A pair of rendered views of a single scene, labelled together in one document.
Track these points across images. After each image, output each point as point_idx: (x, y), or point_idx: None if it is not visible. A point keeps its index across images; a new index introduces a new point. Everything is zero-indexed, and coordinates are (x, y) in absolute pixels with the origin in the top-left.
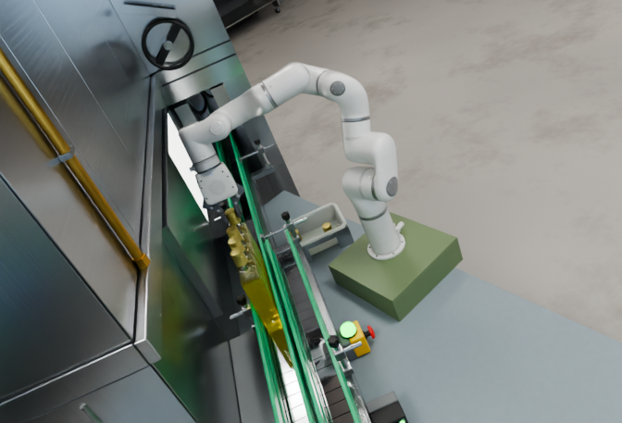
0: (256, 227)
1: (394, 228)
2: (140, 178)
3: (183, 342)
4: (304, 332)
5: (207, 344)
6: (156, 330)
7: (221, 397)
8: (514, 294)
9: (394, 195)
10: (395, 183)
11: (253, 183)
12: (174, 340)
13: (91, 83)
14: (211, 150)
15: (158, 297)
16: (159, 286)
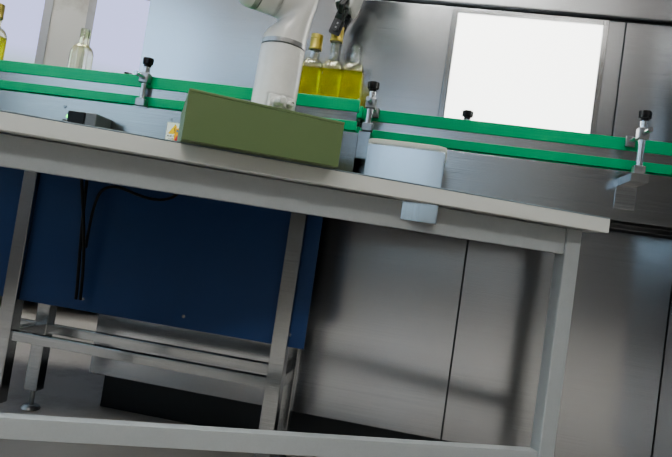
0: (399, 112)
1: (262, 81)
2: None
3: (199, 28)
4: None
5: (229, 77)
6: None
7: None
8: (60, 120)
9: None
10: None
11: (583, 168)
12: (191, 13)
13: None
14: None
15: None
16: None
